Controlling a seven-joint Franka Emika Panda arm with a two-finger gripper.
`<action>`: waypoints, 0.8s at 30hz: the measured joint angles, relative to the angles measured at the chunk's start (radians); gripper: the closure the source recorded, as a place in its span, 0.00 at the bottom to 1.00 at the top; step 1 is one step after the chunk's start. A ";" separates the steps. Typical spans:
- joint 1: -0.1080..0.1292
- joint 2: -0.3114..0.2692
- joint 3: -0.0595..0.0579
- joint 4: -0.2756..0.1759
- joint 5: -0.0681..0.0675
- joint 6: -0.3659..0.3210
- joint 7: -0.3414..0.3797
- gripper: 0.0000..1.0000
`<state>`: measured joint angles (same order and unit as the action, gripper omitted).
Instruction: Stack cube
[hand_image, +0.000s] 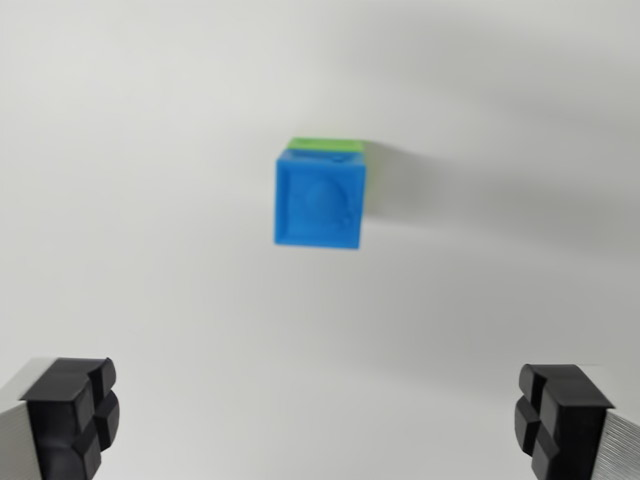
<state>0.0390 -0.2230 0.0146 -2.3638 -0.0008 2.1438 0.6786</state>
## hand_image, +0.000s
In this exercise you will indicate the gripper left finger with black rubber pad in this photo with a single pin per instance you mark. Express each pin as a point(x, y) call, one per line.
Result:
point(55, 420)

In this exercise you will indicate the green cube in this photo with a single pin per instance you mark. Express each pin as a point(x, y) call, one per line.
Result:
point(325, 144)

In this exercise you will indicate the gripper right finger with black rubber pad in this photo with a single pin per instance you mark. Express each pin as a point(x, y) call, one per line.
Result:
point(575, 425)

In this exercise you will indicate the blue cube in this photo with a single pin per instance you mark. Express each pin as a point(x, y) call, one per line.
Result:
point(320, 200)

